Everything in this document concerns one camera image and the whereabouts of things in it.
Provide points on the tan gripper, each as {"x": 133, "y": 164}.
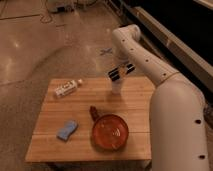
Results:
{"x": 122, "y": 71}

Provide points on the black striped eraser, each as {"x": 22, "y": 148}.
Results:
{"x": 114, "y": 74}

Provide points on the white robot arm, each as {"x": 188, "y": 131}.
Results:
{"x": 177, "y": 126}

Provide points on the white plastic bottle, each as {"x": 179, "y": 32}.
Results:
{"x": 67, "y": 88}

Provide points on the wooden folding table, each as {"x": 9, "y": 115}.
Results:
{"x": 132, "y": 105}

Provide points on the blue sponge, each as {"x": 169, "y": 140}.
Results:
{"x": 65, "y": 132}

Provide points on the orange pan with handle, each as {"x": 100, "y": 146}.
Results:
{"x": 109, "y": 132}

